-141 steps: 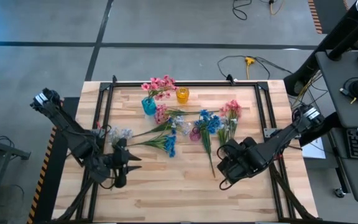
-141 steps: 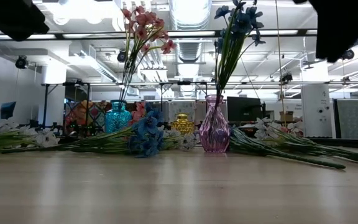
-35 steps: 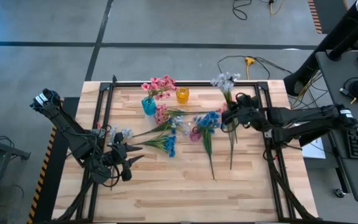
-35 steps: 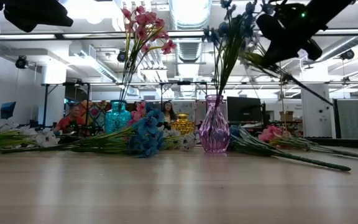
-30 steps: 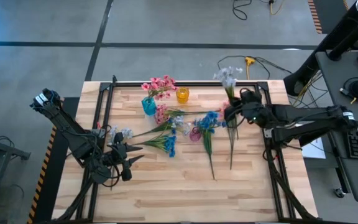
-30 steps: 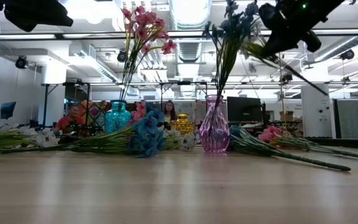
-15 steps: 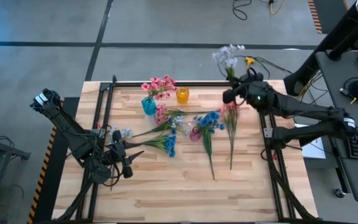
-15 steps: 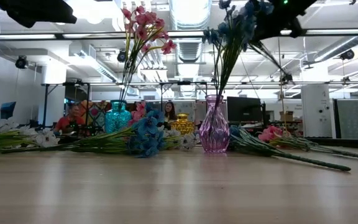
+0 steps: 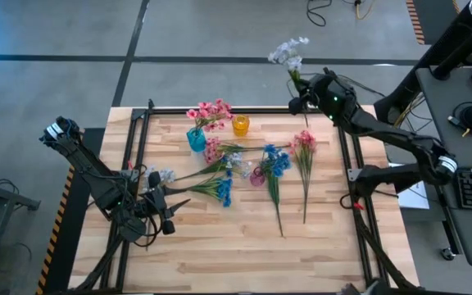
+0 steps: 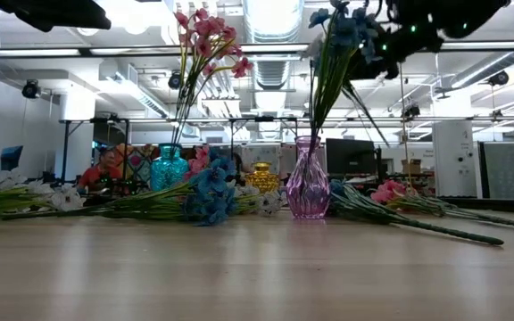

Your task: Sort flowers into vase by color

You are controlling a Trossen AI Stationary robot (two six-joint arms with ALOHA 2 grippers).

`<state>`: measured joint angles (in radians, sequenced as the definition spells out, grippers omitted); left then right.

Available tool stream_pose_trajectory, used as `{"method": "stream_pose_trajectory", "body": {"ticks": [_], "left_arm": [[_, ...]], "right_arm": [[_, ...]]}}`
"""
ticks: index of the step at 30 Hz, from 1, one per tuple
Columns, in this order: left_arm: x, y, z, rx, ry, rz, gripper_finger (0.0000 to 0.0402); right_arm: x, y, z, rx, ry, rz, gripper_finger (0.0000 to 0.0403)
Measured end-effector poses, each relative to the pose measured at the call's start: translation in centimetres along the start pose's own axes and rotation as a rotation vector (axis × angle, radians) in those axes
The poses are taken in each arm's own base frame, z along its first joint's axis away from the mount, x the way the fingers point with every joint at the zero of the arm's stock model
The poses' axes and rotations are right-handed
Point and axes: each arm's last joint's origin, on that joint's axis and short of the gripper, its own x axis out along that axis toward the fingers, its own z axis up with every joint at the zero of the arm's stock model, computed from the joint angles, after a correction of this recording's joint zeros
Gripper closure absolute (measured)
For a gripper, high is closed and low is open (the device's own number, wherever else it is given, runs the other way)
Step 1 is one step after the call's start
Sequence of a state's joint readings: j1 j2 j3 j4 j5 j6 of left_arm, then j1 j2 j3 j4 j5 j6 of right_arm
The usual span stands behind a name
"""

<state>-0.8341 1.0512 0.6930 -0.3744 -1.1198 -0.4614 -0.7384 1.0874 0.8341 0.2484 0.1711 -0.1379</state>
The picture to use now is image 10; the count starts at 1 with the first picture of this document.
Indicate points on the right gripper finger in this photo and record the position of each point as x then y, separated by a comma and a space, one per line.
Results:
375, 62

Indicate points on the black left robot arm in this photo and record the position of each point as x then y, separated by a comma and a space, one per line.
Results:
60, 13

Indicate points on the pink glass vase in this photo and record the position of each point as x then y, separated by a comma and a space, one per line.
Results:
308, 187

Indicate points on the yellow glass vase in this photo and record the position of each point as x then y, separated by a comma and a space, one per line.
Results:
261, 178

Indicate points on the teal glass vase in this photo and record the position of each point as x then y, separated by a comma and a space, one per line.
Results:
169, 171

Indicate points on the black ceiling spotlight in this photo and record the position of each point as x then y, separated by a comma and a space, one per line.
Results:
31, 89
411, 111
176, 80
498, 78

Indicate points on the black computer monitor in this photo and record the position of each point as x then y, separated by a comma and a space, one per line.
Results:
350, 156

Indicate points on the cardboard box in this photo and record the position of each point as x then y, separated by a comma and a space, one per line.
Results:
413, 166

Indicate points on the white cabinet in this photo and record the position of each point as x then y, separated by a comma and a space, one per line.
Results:
453, 158

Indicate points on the grey partition panel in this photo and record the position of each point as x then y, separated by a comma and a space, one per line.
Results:
502, 169

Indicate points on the colourful patterned panel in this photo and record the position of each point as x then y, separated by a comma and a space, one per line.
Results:
136, 162

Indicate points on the black-legged background table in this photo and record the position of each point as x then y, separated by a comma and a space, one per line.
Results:
96, 120

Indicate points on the black overhead beam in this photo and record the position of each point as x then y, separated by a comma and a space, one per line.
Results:
85, 51

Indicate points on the person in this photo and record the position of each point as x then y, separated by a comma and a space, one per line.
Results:
101, 174

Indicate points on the blue chair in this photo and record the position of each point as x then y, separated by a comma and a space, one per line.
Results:
9, 158

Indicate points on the silver ventilation duct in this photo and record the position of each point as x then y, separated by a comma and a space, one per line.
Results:
274, 27

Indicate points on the black aluminium table frame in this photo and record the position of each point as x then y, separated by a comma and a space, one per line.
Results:
507, 204

